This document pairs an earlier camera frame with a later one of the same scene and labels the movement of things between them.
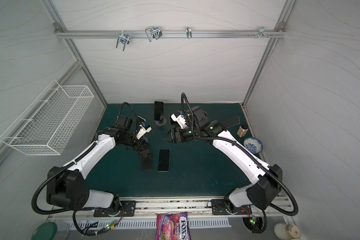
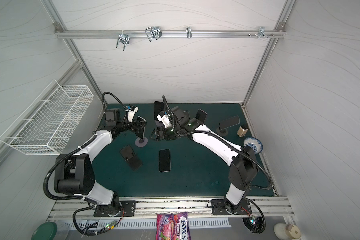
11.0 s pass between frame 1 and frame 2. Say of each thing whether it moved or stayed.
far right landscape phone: stayed
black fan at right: stayed
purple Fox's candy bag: stayed
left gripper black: moved
